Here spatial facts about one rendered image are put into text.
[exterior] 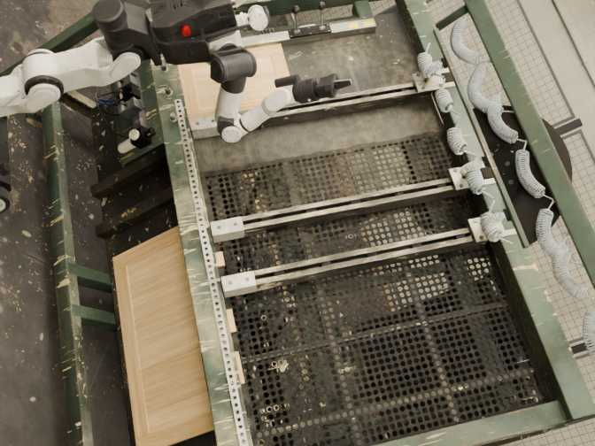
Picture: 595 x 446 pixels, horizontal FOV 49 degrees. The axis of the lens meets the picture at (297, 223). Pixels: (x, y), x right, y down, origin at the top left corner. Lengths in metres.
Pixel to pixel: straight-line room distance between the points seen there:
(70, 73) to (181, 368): 1.24
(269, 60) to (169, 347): 1.36
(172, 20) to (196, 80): 0.64
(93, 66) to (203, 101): 0.56
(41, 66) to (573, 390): 2.28
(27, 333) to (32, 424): 0.38
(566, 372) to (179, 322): 1.53
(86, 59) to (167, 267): 0.94
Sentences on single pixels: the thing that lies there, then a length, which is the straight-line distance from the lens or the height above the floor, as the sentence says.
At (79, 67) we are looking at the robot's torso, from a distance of 2.68.
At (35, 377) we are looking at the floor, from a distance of 3.00.
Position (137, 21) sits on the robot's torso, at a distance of 2.55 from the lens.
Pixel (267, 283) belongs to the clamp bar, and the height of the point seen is 1.06.
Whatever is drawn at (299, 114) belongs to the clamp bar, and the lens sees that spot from 2.89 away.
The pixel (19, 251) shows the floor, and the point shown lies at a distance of 3.17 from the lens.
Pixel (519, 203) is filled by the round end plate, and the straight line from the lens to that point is 3.32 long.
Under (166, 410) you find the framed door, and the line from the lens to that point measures 2.85.
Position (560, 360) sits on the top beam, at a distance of 2.62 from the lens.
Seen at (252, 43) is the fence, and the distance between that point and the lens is 3.15.
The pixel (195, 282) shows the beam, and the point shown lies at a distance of 2.54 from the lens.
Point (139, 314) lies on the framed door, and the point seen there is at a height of 0.36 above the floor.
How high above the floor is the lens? 2.13
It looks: 21 degrees down
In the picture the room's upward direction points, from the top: 65 degrees clockwise
